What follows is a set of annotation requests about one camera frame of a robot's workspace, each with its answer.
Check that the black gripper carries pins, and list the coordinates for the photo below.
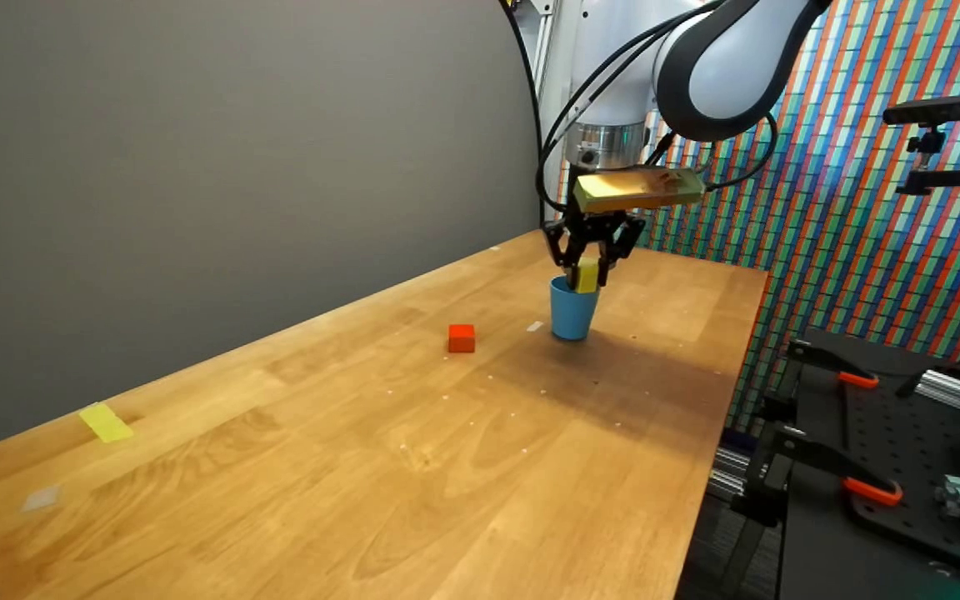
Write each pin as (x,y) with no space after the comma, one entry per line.
(593,224)

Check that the blue plastic cup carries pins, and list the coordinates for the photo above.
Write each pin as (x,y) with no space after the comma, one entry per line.
(570,318)

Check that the red block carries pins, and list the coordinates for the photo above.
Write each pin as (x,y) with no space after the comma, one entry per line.
(462,339)

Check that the black perforated breadboard table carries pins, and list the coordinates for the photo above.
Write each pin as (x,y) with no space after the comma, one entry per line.
(823,554)

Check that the silver aluminium extrusion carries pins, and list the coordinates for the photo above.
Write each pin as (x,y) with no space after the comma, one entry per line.
(950,387)

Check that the yellow tape strip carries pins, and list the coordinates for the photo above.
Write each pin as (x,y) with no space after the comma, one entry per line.
(105,423)

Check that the translucent tape piece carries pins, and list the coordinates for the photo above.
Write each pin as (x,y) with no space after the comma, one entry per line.
(42,499)

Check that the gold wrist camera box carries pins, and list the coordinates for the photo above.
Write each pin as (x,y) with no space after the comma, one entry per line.
(635,188)

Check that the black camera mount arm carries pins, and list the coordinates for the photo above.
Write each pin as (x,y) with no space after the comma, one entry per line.
(950,177)

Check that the black stereo camera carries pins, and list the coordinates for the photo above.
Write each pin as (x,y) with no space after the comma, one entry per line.
(942,108)

